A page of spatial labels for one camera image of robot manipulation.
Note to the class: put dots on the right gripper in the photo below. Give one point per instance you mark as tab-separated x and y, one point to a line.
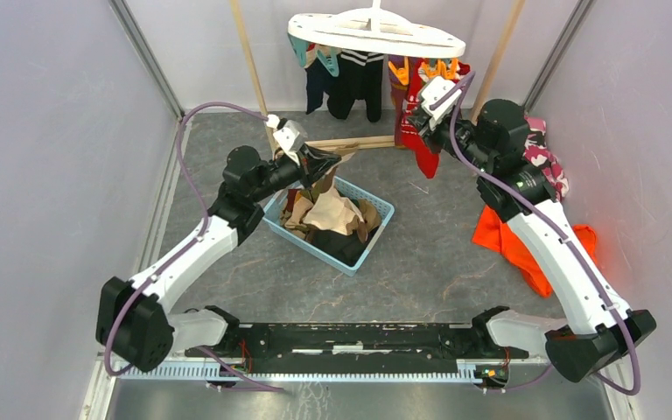
422	122

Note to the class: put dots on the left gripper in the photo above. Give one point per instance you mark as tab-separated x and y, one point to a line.
314	164

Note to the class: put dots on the red santa pattern sock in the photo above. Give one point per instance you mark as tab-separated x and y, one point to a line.
426	162

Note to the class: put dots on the teal clothespin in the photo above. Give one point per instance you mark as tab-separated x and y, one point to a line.
300	48
328	57

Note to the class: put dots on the cream white sock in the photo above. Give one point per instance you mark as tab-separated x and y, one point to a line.
322	207

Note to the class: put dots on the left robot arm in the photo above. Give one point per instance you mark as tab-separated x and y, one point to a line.
135	319

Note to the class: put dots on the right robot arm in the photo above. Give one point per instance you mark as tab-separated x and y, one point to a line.
599	327

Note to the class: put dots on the wooden hanger stand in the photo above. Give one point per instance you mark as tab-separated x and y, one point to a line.
374	142

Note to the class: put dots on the white round sock hanger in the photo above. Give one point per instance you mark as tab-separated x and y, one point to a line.
376	30

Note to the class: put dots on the light blue laundry basket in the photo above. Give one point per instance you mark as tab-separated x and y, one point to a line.
277	202

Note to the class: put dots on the purple striped hanging sock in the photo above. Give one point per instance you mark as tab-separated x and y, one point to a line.
397	96

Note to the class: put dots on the orange clothespin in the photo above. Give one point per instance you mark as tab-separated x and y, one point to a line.
446	68
399	71

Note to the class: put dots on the tan sock in basket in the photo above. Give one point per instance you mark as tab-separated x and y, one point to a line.
289	219

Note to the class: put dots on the pink camouflage cloth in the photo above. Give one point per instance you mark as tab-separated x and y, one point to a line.
539	155

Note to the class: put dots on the black hanging sock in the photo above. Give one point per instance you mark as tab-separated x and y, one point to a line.
360	79

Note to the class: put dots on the orange cloth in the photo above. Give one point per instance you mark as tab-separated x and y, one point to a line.
491	233

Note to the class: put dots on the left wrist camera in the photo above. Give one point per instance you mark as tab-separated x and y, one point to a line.
289	137

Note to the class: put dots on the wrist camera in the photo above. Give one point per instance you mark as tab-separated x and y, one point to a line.
289	137
437	95

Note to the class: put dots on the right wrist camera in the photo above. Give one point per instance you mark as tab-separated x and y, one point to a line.
437	95

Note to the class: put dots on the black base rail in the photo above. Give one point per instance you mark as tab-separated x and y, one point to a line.
359	348

